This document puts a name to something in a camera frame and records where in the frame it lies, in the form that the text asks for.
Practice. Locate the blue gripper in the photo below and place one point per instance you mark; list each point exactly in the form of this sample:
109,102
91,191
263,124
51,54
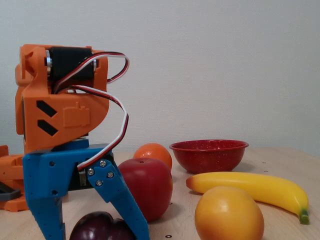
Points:
53,172

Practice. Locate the dark purple plum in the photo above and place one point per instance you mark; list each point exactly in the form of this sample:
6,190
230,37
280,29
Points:
95,227

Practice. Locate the orange robot base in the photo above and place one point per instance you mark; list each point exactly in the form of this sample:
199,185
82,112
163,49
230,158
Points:
10,170

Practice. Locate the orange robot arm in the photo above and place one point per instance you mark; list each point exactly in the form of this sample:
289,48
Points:
75,117

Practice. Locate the red speckled enamel bowl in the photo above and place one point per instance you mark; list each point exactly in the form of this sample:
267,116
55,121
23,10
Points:
207,157

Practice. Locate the red apple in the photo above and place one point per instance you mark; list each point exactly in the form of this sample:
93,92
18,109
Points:
152,185

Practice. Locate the grey table clamp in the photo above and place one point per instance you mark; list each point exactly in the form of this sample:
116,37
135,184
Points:
12,193

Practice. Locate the orange fruit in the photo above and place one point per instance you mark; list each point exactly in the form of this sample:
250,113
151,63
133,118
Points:
155,152

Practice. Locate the yellow peach fruit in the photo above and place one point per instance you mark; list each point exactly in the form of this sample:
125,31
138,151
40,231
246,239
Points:
227,215

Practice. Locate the yellow banana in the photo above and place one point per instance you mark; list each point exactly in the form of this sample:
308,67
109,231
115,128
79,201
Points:
250,185

